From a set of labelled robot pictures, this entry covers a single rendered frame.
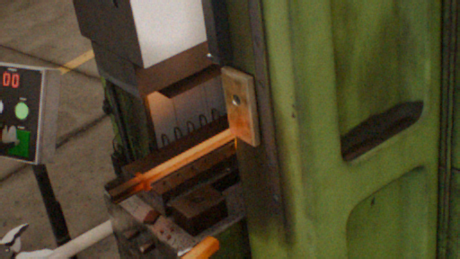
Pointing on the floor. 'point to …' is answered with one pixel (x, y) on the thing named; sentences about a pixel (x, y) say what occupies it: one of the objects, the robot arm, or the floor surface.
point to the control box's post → (50, 203)
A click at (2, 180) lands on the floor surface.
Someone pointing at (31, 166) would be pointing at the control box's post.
